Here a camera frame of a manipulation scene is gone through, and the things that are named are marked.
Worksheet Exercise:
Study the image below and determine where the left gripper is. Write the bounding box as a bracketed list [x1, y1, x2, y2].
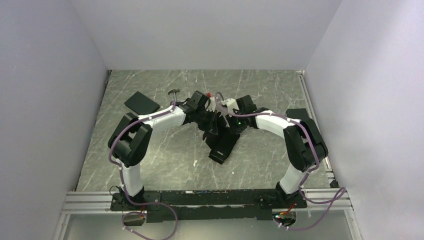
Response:
[194, 108, 219, 136]

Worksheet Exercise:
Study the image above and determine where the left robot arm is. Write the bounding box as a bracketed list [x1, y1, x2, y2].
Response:
[108, 91, 218, 210]

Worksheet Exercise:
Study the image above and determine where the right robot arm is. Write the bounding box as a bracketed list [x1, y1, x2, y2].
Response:
[221, 95, 329, 208]

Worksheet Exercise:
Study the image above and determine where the black flat box left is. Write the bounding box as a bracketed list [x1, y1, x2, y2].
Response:
[124, 91, 160, 115]

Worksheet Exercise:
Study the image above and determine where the hammer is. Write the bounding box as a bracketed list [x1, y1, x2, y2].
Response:
[167, 88, 181, 102]

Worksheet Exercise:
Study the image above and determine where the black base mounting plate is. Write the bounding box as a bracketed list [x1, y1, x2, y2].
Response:
[110, 188, 307, 223]

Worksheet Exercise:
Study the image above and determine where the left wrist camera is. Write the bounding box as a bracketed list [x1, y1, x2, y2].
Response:
[205, 92, 216, 112]

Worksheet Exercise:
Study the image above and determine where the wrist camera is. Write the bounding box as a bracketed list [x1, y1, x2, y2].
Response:
[205, 92, 216, 112]
[221, 98, 239, 114]

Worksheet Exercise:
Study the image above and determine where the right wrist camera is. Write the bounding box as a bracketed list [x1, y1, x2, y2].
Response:
[221, 98, 239, 114]

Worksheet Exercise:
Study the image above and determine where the black switch box right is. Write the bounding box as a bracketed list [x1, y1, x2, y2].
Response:
[285, 108, 310, 121]

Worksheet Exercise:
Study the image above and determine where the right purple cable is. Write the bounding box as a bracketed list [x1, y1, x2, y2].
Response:
[214, 92, 348, 232]

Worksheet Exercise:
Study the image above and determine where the aluminium frame rail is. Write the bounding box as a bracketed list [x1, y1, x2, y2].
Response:
[53, 188, 363, 240]

